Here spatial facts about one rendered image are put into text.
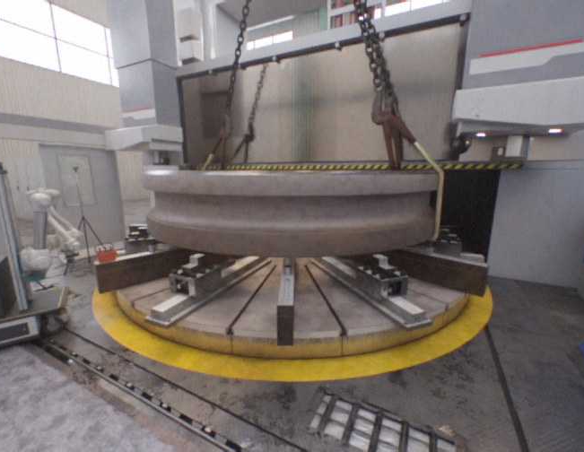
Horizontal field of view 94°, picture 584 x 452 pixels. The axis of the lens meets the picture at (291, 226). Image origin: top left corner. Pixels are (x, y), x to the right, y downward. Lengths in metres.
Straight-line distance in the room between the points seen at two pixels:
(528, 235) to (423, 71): 3.16
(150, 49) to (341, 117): 3.93
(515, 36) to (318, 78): 3.21
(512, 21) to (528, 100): 1.00
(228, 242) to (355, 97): 3.85
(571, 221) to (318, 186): 4.14
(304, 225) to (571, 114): 2.68
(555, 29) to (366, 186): 2.43
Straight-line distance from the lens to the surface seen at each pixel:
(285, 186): 2.83
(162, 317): 3.00
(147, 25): 7.01
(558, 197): 5.76
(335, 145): 5.75
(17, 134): 6.65
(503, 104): 3.64
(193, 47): 8.20
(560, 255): 5.93
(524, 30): 4.27
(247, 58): 6.93
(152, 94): 6.72
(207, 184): 3.14
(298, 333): 2.73
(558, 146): 4.72
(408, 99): 5.59
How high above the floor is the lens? 1.78
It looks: 12 degrees down
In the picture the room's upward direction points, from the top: straight up
